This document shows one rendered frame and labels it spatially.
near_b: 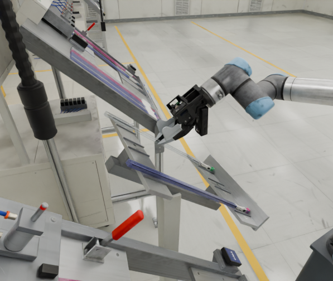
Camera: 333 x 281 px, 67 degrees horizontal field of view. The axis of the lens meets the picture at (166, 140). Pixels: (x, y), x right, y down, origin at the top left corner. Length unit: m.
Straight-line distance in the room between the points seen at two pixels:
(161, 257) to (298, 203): 1.61
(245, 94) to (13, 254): 0.67
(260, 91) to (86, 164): 0.90
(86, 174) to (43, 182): 0.21
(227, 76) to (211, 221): 1.17
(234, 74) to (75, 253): 0.62
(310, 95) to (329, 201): 1.43
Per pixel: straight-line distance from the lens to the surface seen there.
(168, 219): 0.86
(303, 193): 2.16
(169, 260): 0.57
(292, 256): 1.77
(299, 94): 0.86
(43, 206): 0.27
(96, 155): 1.30
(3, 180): 1.43
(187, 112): 0.76
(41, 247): 0.34
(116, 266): 0.47
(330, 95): 0.84
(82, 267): 0.43
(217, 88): 0.78
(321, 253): 1.13
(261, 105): 0.78
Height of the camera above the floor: 1.40
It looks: 35 degrees down
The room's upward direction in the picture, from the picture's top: straight up
